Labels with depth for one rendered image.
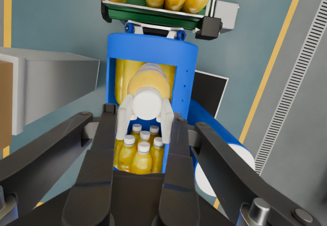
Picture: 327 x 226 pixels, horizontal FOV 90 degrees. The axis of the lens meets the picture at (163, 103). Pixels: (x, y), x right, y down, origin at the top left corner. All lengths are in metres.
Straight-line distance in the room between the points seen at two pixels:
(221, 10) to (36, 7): 1.58
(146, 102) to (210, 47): 1.57
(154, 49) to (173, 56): 0.05
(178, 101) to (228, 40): 1.41
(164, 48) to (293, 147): 2.28
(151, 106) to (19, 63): 0.68
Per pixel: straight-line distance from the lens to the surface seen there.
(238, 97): 1.92
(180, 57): 0.44
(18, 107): 0.87
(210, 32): 0.69
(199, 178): 0.83
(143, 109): 0.21
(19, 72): 0.83
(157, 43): 0.42
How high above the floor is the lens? 1.65
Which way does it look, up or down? 75 degrees down
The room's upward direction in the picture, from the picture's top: 166 degrees clockwise
